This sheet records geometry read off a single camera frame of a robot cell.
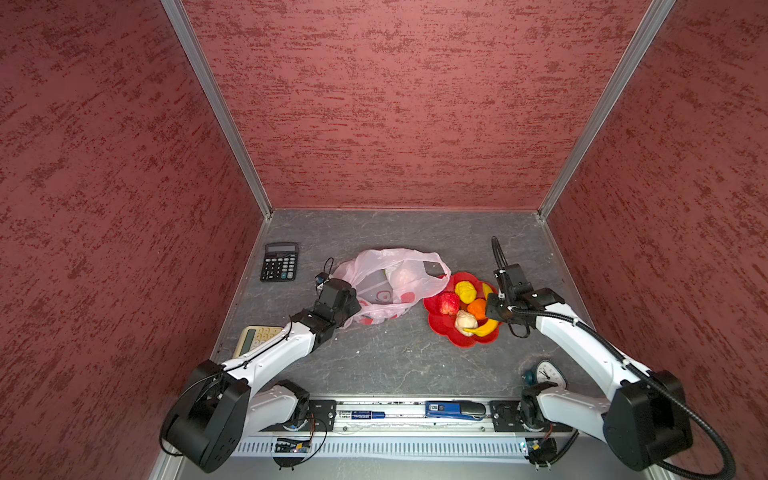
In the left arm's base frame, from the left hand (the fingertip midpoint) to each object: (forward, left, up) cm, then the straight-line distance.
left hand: (356, 304), depth 88 cm
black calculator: (+18, +29, -4) cm, 35 cm away
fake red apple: (+1, -28, +1) cm, 28 cm away
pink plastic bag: (+9, -9, -1) cm, 13 cm away
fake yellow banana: (-8, -38, +3) cm, 39 cm away
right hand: (-3, -40, +2) cm, 40 cm away
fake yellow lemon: (+5, -34, 0) cm, 35 cm away
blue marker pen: (-28, -3, -5) cm, 29 cm away
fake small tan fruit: (-4, -33, 0) cm, 33 cm away
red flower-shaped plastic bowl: (-4, -27, -5) cm, 28 cm away
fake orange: (-1, -37, 0) cm, 37 cm away
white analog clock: (-18, -53, -1) cm, 56 cm away
